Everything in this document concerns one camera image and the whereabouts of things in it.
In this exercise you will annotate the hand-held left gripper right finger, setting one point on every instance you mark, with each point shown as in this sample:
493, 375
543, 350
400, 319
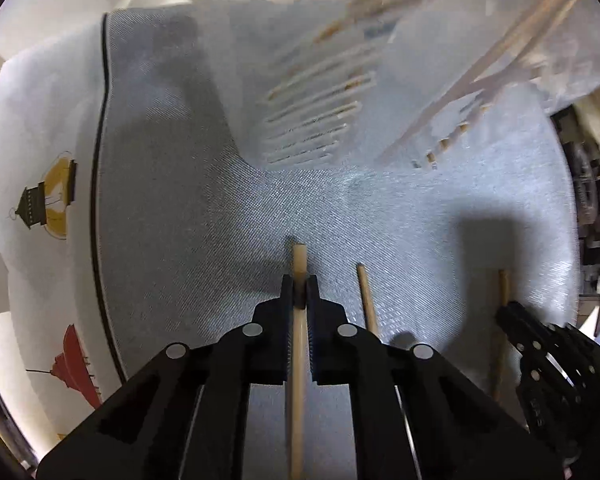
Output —
322, 320

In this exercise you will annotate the black glass gas stove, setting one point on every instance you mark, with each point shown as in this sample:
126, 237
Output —
595, 260

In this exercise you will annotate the grey textured mat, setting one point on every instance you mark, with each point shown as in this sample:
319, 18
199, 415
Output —
205, 210

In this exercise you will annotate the bunch of wooden chopsticks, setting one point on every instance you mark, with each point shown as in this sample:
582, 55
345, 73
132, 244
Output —
530, 19

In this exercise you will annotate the black stove burner grate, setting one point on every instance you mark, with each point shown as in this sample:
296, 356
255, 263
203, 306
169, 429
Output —
587, 185

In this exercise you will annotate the thin wooden chopstick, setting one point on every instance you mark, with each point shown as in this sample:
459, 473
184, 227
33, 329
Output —
300, 260
366, 295
503, 285

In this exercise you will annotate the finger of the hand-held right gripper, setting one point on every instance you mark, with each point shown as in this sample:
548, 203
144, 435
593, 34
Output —
545, 400
570, 345

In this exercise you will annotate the white printed cloth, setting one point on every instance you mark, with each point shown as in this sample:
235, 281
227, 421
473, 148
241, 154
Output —
35, 160

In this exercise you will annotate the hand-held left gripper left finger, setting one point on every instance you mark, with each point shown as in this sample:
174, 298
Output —
277, 320

